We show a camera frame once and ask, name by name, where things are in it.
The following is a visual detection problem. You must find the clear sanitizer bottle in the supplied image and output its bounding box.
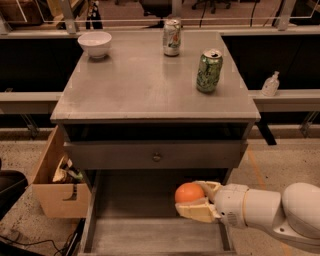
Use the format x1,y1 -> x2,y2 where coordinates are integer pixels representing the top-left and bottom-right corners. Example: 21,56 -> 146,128
261,71 -> 280,97

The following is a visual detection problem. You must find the orange fruit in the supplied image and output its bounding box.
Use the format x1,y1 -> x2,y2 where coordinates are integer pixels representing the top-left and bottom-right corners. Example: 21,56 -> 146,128
175,183 -> 205,203

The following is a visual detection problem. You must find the grey metal railing bench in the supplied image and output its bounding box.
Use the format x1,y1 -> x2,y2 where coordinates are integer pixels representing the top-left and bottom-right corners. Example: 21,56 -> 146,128
0,92 -> 62,114

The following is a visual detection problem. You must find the white ceramic bowl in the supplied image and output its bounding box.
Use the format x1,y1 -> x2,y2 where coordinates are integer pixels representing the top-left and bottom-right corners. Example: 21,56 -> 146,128
78,31 -> 112,58

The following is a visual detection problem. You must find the wooden crate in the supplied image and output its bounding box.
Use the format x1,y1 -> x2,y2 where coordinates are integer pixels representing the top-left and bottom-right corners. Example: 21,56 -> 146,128
32,127 -> 91,218

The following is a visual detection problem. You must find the black office chair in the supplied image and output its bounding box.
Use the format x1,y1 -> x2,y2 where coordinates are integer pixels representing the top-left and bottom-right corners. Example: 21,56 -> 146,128
0,170 -> 28,220

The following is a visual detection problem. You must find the grey drawer cabinet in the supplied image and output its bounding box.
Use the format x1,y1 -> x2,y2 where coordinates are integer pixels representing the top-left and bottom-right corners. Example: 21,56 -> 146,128
49,30 -> 261,201

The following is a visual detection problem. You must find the green soda can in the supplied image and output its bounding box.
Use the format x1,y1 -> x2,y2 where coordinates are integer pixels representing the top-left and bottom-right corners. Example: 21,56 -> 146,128
196,49 -> 223,93

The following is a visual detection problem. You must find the open grey middle drawer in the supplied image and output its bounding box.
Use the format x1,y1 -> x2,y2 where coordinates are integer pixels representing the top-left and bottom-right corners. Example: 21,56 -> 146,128
78,169 -> 236,256

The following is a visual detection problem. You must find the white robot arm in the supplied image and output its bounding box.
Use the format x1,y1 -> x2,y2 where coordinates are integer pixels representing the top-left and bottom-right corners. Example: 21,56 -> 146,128
175,181 -> 320,253

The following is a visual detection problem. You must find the white soda can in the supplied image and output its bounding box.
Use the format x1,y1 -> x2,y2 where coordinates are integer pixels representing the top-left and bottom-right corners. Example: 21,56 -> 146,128
163,19 -> 181,56

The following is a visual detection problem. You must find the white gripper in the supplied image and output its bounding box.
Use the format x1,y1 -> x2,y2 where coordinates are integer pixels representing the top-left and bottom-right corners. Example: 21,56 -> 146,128
175,181 -> 249,229

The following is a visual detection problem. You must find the black cable on floor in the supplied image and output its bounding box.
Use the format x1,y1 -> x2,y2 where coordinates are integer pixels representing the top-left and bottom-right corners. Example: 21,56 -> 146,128
0,233 -> 78,256

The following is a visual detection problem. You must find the grey top drawer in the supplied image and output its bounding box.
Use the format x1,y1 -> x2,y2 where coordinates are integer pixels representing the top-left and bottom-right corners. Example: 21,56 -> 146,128
64,140 -> 247,170

